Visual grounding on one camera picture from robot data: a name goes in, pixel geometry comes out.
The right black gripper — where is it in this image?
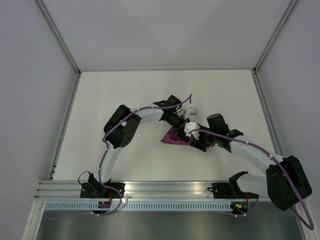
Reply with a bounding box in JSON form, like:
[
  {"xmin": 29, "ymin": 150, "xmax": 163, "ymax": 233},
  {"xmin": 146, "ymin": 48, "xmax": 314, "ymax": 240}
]
[{"xmin": 190, "ymin": 124, "xmax": 218, "ymax": 153}]

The purple cloth napkin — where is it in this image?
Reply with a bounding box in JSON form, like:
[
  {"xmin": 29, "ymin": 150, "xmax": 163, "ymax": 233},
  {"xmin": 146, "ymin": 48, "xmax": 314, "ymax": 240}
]
[{"xmin": 159, "ymin": 126, "xmax": 216, "ymax": 149}]

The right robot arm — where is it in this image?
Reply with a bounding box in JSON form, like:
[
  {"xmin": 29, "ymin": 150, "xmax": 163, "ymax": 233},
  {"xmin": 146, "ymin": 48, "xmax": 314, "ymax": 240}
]
[{"xmin": 184, "ymin": 113, "xmax": 312, "ymax": 211}]

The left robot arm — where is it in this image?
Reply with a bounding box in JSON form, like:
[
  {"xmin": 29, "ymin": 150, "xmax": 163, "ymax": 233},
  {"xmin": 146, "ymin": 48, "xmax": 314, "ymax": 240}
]
[{"xmin": 80, "ymin": 95, "xmax": 192, "ymax": 199}]

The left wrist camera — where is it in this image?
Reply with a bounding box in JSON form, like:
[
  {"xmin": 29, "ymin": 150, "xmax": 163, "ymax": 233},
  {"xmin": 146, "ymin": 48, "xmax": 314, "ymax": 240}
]
[{"xmin": 185, "ymin": 106, "xmax": 198, "ymax": 118}]

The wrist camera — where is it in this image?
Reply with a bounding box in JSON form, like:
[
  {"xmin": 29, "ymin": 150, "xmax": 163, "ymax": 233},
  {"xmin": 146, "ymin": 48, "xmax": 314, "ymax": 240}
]
[
  {"xmin": 185, "ymin": 106, "xmax": 198, "ymax": 118},
  {"xmin": 184, "ymin": 121, "xmax": 200, "ymax": 140}
]

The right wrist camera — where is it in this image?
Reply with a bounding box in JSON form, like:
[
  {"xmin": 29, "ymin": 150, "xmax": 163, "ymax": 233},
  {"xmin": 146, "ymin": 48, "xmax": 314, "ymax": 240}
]
[{"xmin": 184, "ymin": 121, "xmax": 200, "ymax": 140}]

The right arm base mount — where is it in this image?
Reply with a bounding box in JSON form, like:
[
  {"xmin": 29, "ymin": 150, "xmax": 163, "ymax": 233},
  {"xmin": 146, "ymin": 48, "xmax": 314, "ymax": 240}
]
[{"xmin": 206, "ymin": 182, "xmax": 258, "ymax": 213}]

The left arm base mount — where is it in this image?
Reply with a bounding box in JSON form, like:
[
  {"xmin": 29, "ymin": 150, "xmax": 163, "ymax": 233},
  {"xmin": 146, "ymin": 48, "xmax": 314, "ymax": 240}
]
[{"xmin": 80, "ymin": 182, "xmax": 125, "ymax": 203}]

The right aluminium frame post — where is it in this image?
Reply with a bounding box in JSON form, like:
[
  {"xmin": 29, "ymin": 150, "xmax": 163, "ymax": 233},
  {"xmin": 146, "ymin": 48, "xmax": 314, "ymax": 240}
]
[{"xmin": 252, "ymin": 0, "xmax": 300, "ymax": 75}]

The aluminium frame post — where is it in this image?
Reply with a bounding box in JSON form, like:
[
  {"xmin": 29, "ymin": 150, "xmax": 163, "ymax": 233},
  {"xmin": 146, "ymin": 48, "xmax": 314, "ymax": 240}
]
[
  {"xmin": 252, "ymin": 0, "xmax": 300, "ymax": 75},
  {"xmin": 34, "ymin": 0, "xmax": 81, "ymax": 76}
]

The aluminium mounting rail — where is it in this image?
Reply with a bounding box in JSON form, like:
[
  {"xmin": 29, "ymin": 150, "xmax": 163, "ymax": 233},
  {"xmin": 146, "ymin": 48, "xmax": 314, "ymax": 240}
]
[{"xmin": 34, "ymin": 181, "xmax": 307, "ymax": 202}]

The white slotted cable duct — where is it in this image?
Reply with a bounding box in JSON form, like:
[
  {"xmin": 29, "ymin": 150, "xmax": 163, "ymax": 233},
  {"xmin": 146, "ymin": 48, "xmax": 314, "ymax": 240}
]
[{"xmin": 45, "ymin": 200, "xmax": 232, "ymax": 212}]

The left aluminium frame post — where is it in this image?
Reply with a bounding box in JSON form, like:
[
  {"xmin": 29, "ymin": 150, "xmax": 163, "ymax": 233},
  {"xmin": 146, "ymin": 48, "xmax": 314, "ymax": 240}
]
[{"xmin": 34, "ymin": 0, "xmax": 81, "ymax": 76}]

